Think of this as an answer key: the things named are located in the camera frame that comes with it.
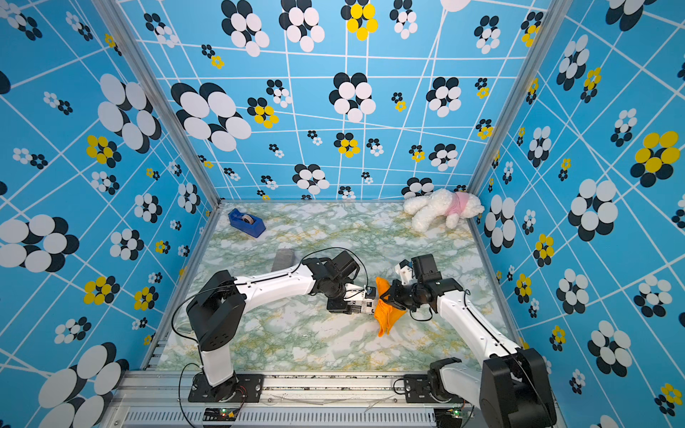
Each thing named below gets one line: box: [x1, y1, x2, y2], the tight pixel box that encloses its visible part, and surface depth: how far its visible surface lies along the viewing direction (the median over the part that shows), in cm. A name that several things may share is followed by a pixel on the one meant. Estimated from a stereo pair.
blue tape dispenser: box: [227, 207, 267, 239], surface depth 110 cm
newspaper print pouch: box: [346, 297, 377, 314], surface depth 82 cm
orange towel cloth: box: [374, 276, 407, 338], surface depth 79 cm
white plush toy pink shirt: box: [403, 189, 485, 233], surface depth 110 cm
